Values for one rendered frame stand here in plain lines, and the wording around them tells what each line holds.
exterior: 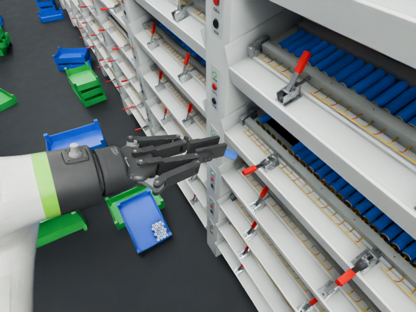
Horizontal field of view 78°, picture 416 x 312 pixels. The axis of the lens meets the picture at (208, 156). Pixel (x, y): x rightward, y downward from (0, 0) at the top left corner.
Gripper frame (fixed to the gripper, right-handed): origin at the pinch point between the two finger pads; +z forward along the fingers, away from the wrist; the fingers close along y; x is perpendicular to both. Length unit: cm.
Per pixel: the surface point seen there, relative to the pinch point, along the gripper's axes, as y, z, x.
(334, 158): -17.1, 11.3, -9.0
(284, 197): -11.6, 15.8, 8.7
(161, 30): 70, 22, 1
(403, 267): -33.8, 19.7, 3.5
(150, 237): 42, 15, 103
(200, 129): 34.3, 24.7, 24.2
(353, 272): -29.9, 12.8, 6.2
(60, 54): 274, 10, 95
